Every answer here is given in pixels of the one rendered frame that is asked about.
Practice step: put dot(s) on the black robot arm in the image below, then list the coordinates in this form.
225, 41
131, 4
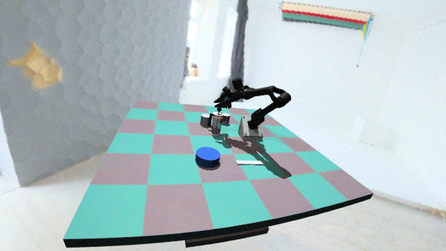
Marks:
258, 116

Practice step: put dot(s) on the glass coffee press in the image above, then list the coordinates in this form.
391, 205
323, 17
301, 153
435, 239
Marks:
216, 125

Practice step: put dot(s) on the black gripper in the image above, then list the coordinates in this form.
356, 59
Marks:
224, 101

